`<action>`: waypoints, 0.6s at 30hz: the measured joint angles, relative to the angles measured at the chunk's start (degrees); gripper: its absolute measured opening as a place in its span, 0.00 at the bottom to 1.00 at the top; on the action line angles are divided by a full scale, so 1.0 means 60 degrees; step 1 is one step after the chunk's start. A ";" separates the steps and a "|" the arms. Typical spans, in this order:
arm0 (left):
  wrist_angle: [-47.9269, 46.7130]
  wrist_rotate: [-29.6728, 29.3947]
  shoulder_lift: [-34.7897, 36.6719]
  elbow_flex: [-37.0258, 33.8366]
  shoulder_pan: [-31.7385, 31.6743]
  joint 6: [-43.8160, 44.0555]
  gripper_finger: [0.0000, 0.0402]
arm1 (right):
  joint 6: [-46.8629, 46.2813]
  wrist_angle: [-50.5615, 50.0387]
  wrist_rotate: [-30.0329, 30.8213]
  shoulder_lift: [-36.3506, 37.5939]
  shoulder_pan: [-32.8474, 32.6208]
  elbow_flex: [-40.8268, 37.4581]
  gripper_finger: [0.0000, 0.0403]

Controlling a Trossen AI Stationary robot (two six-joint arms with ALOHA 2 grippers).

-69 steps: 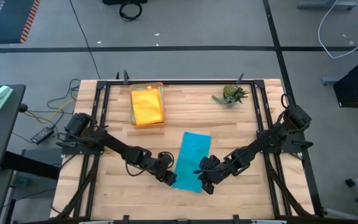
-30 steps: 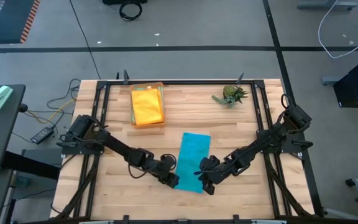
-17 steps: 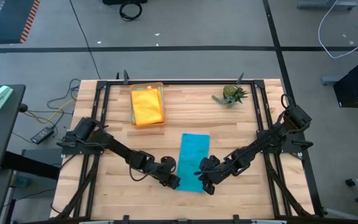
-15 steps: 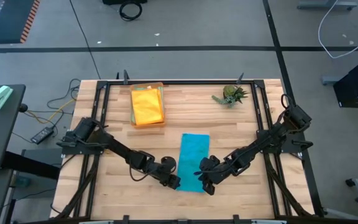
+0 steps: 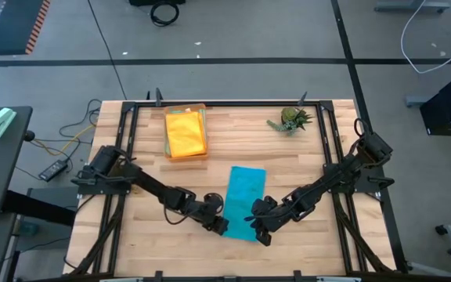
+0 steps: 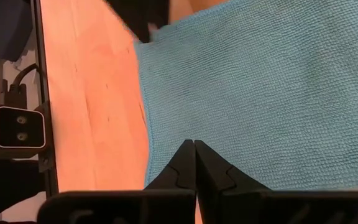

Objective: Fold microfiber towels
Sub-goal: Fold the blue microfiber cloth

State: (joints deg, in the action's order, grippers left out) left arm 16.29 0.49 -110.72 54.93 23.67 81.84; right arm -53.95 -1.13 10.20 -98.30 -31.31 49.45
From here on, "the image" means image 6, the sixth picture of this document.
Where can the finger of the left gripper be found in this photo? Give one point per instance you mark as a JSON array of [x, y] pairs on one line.
[[160, 11], [132, 15]]

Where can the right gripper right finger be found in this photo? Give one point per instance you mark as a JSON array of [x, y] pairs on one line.
[[244, 205]]

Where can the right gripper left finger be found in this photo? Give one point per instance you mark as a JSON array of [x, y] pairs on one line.
[[154, 205]]

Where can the teal microfiber towel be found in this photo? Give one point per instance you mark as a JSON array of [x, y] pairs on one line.
[[259, 93]]

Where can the dark blue object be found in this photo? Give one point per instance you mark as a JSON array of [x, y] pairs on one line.
[[2, 28]]

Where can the black camera with white rim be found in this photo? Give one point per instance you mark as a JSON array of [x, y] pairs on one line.
[[17, 130]]

